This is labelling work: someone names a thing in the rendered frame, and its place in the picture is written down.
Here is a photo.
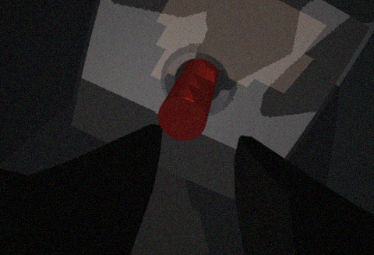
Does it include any red peg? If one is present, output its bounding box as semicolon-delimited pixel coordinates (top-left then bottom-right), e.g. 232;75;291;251
158;58;219;140

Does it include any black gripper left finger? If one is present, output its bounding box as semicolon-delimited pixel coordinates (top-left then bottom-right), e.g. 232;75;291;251
0;124;162;255

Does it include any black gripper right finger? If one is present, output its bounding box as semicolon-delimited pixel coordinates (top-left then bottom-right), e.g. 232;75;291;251
234;136;374;255

